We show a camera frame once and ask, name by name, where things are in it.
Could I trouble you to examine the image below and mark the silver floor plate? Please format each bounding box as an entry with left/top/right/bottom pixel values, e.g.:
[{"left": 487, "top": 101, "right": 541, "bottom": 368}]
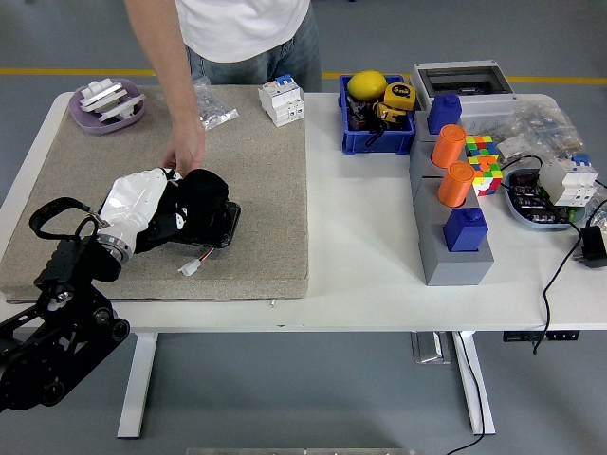
[{"left": 410, "top": 330, "right": 451, "bottom": 365}]

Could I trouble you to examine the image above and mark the yellow tape measure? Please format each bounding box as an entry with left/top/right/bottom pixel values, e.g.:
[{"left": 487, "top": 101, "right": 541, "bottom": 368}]
[
  {"left": 372, "top": 101, "right": 412, "bottom": 125},
  {"left": 382, "top": 82, "right": 416, "bottom": 113}
]

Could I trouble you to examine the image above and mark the person's right hand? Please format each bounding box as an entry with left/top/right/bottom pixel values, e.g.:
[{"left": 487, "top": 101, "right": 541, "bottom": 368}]
[{"left": 159, "top": 120, "right": 208, "bottom": 174}]

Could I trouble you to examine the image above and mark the white plastic clip part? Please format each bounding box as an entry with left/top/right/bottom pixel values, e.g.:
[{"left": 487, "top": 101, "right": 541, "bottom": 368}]
[
  {"left": 97, "top": 92, "right": 147, "bottom": 122},
  {"left": 79, "top": 78, "right": 125, "bottom": 113}
]

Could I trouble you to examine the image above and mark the purple plastic tray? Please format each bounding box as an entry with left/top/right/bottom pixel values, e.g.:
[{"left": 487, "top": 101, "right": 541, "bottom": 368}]
[{"left": 68, "top": 77, "right": 146, "bottom": 136}]

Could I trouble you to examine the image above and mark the clear bag with coil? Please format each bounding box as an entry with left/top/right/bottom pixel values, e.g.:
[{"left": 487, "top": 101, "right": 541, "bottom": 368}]
[{"left": 587, "top": 179, "right": 607, "bottom": 229}]

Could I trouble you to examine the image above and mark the black table control panel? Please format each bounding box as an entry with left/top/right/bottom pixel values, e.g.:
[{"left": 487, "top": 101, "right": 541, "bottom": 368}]
[{"left": 502, "top": 330, "right": 580, "bottom": 343}]

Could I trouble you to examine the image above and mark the yellow ball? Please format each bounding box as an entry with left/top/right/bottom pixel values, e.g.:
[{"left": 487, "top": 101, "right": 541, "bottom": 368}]
[{"left": 346, "top": 69, "right": 389, "bottom": 102}]

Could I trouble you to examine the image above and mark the white connector with wires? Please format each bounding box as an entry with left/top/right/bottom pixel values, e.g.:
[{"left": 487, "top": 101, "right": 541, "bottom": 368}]
[{"left": 176, "top": 244, "right": 222, "bottom": 278}]

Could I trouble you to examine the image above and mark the black floor cable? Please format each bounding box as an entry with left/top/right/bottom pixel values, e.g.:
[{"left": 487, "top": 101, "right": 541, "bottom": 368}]
[{"left": 445, "top": 331, "right": 486, "bottom": 455}]

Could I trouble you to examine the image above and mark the white circuit breaker blue switch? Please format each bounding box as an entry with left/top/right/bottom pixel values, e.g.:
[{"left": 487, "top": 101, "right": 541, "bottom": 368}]
[
  {"left": 538, "top": 154, "right": 599, "bottom": 208},
  {"left": 258, "top": 73, "right": 305, "bottom": 128}
]

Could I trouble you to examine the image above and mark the orange cylinder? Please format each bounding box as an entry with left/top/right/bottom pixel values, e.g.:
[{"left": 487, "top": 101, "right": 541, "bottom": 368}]
[
  {"left": 430, "top": 124, "right": 469, "bottom": 170},
  {"left": 436, "top": 160, "right": 476, "bottom": 209}
]

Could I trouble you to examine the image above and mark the light blue tray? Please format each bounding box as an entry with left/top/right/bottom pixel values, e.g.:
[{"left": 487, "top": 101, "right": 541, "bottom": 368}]
[{"left": 503, "top": 168, "right": 587, "bottom": 232}]

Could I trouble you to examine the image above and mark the clear bag of metal screws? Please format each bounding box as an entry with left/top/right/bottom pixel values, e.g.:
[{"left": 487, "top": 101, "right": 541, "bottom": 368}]
[{"left": 192, "top": 75, "right": 240, "bottom": 133}]

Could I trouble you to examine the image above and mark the grey block holder base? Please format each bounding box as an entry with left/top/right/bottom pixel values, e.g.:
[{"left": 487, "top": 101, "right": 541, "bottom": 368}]
[{"left": 408, "top": 111, "right": 495, "bottom": 287}]

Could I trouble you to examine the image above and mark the black handled tool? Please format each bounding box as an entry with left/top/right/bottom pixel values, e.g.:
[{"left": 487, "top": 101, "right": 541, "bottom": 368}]
[{"left": 348, "top": 94, "right": 388, "bottom": 146}]

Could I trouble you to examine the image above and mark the grey electrical enclosure box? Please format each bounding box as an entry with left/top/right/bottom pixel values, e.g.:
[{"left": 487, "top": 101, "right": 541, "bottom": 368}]
[{"left": 410, "top": 60, "right": 518, "bottom": 133}]

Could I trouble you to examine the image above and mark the white table leg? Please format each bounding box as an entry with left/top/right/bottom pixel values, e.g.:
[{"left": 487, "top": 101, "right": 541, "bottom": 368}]
[
  {"left": 452, "top": 330, "right": 497, "bottom": 436},
  {"left": 117, "top": 331, "right": 159, "bottom": 440}
]

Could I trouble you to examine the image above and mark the grey-brown mat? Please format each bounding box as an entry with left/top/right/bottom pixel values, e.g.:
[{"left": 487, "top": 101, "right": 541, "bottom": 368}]
[{"left": 0, "top": 83, "right": 312, "bottom": 304}]

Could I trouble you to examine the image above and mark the person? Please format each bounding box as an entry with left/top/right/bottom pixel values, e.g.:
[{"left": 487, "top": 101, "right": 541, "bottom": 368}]
[{"left": 123, "top": 0, "right": 323, "bottom": 174}]

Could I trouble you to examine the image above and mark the blue plastic bin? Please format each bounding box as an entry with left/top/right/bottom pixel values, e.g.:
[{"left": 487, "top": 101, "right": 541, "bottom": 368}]
[{"left": 337, "top": 73, "right": 417, "bottom": 155}]

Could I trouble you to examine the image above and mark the colourful puzzle cube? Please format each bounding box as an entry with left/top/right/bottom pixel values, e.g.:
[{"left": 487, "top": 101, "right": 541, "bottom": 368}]
[
  {"left": 467, "top": 155, "right": 505, "bottom": 197},
  {"left": 463, "top": 135, "right": 502, "bottom": 162}
]

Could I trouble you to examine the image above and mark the black terminal strip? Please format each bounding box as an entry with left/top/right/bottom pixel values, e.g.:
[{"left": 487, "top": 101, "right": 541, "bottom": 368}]
[{"left": 514, "top": 187, "right": 570, "bottom": 224}]

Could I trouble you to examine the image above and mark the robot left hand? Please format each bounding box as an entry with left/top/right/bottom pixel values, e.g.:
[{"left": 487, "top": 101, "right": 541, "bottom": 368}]
[{"left": 98, "top": 166, "right": 191, "bottom": 255}]

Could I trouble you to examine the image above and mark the glossy black panel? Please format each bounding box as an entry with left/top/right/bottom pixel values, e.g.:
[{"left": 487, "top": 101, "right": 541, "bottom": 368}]
[{"left": 156, "top": 201, "right": 242, "bottom": 249}]

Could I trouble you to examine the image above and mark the black adapter cable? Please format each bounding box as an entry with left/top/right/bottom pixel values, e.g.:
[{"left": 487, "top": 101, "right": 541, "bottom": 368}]
[{"left": 500, "top": 155, "right": 585, "bottom": 355}]

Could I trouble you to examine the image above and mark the blue square block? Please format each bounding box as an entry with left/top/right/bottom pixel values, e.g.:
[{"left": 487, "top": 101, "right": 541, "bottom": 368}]
[
  {"left": 442, "top": 207, "right": 489, "bottom": 254},
  {"left": 426, "top": 92, "right": 463, "bottom": 136}
]

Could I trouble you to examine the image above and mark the black power adapter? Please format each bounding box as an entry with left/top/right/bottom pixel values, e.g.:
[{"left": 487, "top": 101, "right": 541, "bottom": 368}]
[{"left": 573, "top": 226, "right": 607, "bottom": 270}]

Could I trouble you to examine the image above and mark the clear bag of parts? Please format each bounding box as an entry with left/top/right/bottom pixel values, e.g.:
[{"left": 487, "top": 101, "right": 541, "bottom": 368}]
[{"left": 492, "top": 97, "right": 585, "bottom": 162}]

